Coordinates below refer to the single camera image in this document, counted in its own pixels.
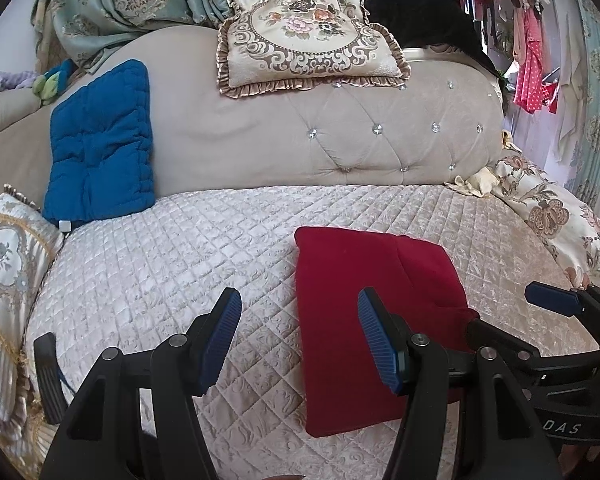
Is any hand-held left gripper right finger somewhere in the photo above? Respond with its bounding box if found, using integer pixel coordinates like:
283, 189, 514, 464
357, 287, 561, 480

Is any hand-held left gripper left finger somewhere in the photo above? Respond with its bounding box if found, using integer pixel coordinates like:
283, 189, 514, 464
40, 287, 243, 480

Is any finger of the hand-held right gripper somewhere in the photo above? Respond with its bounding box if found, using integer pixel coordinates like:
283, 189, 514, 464
465, 317, 545, 377
524, 281, 600, 356

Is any red garment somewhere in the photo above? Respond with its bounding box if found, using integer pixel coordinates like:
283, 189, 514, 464
294, 226, 481, 438

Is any rack of hanging clothes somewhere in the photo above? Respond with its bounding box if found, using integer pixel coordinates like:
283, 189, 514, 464
395, 0, 588, 161

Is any white quilted bedspread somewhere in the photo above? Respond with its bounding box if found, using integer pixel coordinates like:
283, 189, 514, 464
22, 182, 600, 480

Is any cream floral pillow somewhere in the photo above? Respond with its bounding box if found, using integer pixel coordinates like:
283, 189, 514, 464
490, 155, 600, 291

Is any cream crumpled cloth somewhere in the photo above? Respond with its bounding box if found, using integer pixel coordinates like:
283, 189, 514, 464
447, 165, 503, 199

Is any beige tufted headboard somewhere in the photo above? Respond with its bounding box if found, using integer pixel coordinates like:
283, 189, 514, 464
0, 25, 506, 211

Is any white gold ornate pillow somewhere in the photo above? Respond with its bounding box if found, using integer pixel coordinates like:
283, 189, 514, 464
0, 185, 66, 441

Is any blue quilted cushion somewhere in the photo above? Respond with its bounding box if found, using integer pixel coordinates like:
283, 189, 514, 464
42, 59, 156, 231

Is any green plush toy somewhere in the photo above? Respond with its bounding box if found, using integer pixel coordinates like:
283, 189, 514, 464
32, 60, 77, 107

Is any floral ruffled pillow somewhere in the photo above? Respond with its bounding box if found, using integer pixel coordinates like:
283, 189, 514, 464
216, 0, 412, 100

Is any black cloth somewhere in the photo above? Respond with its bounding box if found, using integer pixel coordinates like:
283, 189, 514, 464
367, 0, 503, 78

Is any purple fluffy cloth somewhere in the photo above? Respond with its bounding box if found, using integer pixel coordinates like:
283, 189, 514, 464
0, 67, 41, 101

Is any blue cable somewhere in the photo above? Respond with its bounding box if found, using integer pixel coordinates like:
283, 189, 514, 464
55, 360, 81, 402

